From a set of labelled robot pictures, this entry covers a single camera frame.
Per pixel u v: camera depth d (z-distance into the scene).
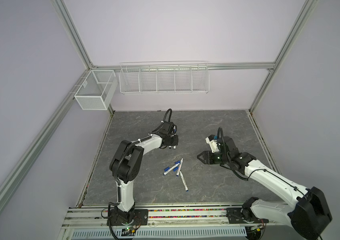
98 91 1.05
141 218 0.74
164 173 0.88
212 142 0.75
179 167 0.90
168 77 1.02
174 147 0.96
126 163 0.51
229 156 0.62
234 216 0.69
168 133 0.78
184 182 0.85
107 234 0.71
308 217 0.39
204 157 0.73
